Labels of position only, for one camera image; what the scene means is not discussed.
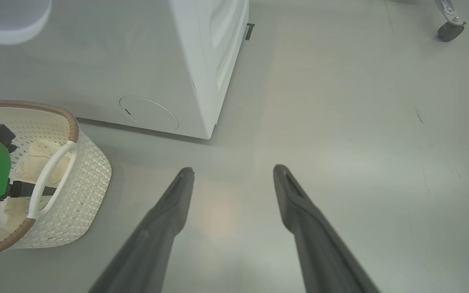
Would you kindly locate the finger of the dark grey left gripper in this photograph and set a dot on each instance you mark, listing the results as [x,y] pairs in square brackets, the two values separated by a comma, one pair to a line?
[25,189]

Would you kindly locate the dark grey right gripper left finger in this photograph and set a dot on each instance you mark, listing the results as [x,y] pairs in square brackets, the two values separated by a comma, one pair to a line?
[153,244]

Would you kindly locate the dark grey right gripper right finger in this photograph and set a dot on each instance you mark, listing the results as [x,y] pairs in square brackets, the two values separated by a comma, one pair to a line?
[320,248]

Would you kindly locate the pale yellow bear-print garment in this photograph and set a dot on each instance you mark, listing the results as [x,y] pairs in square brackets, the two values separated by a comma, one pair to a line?
[39,156]

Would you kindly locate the cream perforated laundry basket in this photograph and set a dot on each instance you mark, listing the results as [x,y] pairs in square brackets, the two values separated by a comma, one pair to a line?
[84,183]

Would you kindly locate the white front-load washing machine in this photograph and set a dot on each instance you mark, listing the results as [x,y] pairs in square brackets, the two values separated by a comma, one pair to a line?
[218,61]

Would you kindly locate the round washer filter cover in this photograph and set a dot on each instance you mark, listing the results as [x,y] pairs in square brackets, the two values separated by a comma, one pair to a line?
[149,113]

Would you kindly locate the grey wheeled board stand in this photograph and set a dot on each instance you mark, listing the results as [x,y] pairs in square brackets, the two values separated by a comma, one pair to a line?
[450,28]

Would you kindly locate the small black bracket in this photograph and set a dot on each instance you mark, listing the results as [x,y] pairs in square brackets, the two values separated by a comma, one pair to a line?
[250,31]

